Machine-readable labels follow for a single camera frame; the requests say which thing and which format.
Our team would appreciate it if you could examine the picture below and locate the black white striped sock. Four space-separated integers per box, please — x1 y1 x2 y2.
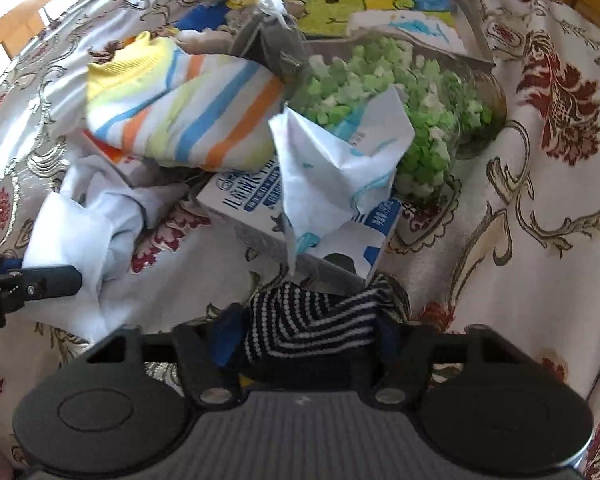
240 275 408 385

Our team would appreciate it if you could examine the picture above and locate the grey linen pouch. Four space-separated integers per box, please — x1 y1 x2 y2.
230 0 308 84

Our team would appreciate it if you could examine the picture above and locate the white cloth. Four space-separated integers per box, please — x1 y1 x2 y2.
20 155 188 341

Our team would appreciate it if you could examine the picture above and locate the white blue carton box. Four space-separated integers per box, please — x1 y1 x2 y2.
194 104 404 286

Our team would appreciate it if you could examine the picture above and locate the floral satin bed cover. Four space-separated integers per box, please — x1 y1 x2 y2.
0 0 600 479

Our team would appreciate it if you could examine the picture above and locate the white paper tissue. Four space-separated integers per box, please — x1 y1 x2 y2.
268 84 415 270

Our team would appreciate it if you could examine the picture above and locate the striped yellow cuff sock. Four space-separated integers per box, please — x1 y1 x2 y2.
85 32 284 172

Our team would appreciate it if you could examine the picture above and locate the jar of green stars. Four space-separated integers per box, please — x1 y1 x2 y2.
290 32 507 203

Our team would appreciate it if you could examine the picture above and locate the grey tray with cartoon mat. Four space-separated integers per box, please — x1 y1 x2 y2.
176 0 494 72

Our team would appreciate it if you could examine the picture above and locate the wooden bed frame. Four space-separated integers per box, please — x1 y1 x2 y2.
0 0 52 60

